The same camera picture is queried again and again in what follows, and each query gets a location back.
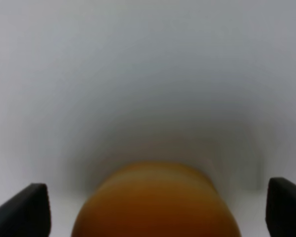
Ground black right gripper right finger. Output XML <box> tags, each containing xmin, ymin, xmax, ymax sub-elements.
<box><xmin>265</xmin><ymin>177</ymin><xmax>296</xmax><ymax>237</ymax></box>

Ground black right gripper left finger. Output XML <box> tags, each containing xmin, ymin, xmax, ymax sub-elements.
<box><xmin>0</xmin><ymin>183</ymin><xmax>51</xmax><ymax>237</ymax></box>

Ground red orange peach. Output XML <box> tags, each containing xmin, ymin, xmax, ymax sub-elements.
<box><xmin>72</xmin><ymin>162</ymin><xmax>240</xmax><ymax>237</ymax></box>

